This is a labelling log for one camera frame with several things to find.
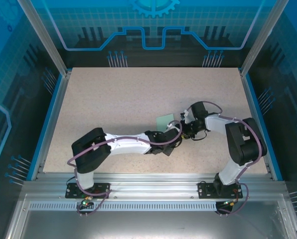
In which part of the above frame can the light green paper sheet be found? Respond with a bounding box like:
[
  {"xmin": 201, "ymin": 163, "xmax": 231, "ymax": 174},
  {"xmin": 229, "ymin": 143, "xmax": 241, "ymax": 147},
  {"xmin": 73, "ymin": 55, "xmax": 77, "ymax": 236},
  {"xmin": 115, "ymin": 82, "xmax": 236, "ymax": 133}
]
[{"xmin": 155, "ymin": 113, "xmax": 176, "ymax": 132}]

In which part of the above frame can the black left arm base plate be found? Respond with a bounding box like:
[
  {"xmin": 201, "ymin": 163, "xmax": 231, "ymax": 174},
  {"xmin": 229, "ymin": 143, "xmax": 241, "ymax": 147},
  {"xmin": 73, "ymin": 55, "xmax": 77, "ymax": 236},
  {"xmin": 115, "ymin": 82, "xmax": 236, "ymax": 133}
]
[{"xmin": 65, "ymin": 183, "xmax": 112, "ymax": 200}]

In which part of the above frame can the connector with green light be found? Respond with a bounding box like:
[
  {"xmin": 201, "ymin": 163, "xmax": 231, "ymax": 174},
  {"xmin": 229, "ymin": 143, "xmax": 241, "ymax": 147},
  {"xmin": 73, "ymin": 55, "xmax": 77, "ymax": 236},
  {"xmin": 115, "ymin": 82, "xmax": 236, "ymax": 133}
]
[
  {"xmin": 219, "ymin": 199, "xmax": 240, "ymax": 208},
  {"xmin": 80, "ymin": 197, "xmax": 94, "ymax": 209}
]

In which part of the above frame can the silver sheet metal shelf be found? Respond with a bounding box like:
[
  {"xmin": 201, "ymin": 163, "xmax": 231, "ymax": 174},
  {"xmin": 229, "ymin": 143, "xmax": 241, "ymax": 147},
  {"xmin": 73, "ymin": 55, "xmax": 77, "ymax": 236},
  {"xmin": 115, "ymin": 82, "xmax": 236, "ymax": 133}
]
[{"xmin": 5, "ymin": 194, "xmax": 297, "ymax": 239}]

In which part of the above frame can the aluminium side rail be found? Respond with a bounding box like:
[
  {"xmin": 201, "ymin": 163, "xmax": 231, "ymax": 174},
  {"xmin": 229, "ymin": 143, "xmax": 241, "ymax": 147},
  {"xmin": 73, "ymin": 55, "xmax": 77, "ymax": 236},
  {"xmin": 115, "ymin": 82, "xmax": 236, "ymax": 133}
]
[
  {"xmin": 30, "ymin": 71, "xmax": 73, "ymax": 181},
  {"xmin": 238, "ymin": 68, "xmax": 284, "ymax": 181}
]

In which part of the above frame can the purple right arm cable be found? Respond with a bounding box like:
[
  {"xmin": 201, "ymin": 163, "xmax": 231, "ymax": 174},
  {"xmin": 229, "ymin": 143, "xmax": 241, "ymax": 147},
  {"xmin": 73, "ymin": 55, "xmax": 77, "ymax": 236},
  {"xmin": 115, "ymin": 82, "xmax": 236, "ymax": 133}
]
[{"xmin": 187, "ymin": 101, "xmax": 263, "ymax": 217}]

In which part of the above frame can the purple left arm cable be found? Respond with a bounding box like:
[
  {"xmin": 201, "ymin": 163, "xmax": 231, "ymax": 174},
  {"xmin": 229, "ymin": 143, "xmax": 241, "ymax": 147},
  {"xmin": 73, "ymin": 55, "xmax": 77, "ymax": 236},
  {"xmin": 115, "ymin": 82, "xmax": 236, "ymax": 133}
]
[{"xmin": 67, "ymin": 120, "xmax": 183, "ymax": 217}]

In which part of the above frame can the slotted grey cable duct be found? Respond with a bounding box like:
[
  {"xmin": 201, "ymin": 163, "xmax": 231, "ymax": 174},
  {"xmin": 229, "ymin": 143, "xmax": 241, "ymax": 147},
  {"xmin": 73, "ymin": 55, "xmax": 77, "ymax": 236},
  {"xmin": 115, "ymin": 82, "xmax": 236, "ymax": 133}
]
[{"xmin": 28, "ymin": 202, "xmax": 218, "ymax": 212}]

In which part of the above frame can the aluminium frame post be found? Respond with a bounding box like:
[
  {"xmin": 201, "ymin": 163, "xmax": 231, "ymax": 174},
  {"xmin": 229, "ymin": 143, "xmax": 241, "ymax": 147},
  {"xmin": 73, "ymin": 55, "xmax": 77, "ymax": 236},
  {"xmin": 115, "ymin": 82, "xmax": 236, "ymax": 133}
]
[
  {"xmin": 239, "ymin": 0, "xmax": 291, "ymax": 77},
  {"xmin": 16, "ymin": 0, "xmax": 72, "ymax": 77}
]

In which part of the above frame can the thin black camera cable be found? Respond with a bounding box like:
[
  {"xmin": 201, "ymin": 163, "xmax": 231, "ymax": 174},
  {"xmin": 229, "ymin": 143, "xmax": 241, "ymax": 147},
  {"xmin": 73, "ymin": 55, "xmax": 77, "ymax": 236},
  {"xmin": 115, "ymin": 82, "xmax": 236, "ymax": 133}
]
[{"xmin": 191, "ymin": 130, "xmax": 208, "ymax": 141}]

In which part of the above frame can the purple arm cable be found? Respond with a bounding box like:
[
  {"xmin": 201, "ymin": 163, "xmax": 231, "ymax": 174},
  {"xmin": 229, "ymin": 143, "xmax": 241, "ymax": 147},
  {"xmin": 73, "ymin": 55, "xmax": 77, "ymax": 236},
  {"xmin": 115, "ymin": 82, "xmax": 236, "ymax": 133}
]
[
  {"xmin": 187, "ymin": 101, "xmax": 263, "ymax": 217},
  {"xmin": 67, "ymin": 120, "xmax": 183, "ymax": 217}
]

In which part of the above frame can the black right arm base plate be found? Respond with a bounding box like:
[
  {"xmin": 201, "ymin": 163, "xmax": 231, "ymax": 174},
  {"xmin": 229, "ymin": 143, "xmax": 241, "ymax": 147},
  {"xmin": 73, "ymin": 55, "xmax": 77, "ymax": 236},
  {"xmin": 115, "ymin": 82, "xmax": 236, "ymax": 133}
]
[{"xmin": 197, "ymin": 182, "xmax": 242, "ymax": 199}]

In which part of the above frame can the aluminium mounting beam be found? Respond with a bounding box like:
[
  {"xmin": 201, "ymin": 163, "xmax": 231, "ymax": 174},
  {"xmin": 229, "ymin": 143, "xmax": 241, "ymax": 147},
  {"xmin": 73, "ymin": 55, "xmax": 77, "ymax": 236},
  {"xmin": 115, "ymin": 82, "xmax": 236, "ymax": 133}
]
[{"xmin": 22, "ymin": 173, "xmax": 288, "ymax": 201}]

